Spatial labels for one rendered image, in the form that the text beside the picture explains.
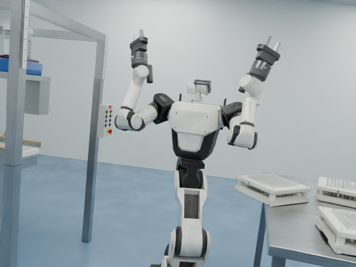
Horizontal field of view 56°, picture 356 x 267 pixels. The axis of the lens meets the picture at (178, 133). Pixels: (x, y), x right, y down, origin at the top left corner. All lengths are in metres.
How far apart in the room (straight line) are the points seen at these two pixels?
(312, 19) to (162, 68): 2.43
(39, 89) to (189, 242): 1.21
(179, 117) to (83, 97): 4.13
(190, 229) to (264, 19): 4.36
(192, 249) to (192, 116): 0.66
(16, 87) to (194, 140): 0.94
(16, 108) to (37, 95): 0.29
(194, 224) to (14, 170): 0.97
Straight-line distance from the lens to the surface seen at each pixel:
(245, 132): 1.51
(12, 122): 1.89
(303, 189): 1.65
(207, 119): 1.73
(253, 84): 1.61
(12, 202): 1.98
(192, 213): 1.80
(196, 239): 1.71
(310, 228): 1.38
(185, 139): 1.77
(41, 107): 2.15
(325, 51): 5.77
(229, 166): 5.58
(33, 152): 2.18
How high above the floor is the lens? 1.32
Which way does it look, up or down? 7 degrees down
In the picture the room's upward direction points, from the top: 6 degrees clockwise
